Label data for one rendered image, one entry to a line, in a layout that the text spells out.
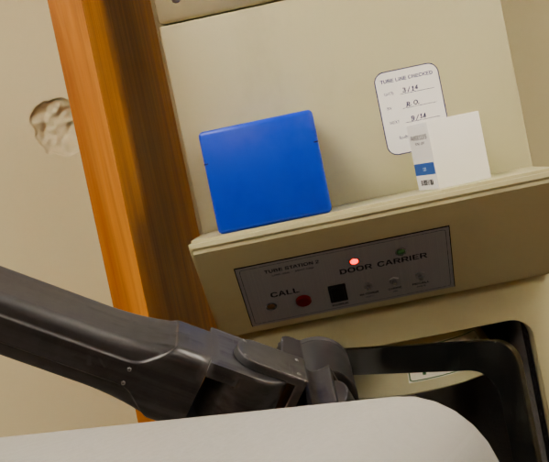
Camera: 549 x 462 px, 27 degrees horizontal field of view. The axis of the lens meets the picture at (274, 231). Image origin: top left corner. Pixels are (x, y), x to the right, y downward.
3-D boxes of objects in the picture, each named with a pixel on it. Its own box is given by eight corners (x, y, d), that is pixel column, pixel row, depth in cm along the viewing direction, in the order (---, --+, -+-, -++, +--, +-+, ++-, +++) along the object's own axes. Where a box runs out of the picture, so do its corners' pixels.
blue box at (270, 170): (228, 228, 109) (209, 135, 109) (332, 206, 109) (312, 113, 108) (218, 235, 99) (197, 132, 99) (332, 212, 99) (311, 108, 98)
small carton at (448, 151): (418, 191, 105) (405, 126, 104) (468, 180, 106) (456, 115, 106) (439, 189, 100) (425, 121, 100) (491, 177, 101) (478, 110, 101)
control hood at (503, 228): (221, 335, 111) (199, 234, 110) (554, 269, 109) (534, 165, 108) (208, 356, 99) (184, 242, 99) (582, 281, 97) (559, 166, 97)
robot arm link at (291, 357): (192, 452, 85) (237, 356, 82) (192, 376, 96) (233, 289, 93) (338, 501, 88) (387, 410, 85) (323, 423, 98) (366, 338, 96)
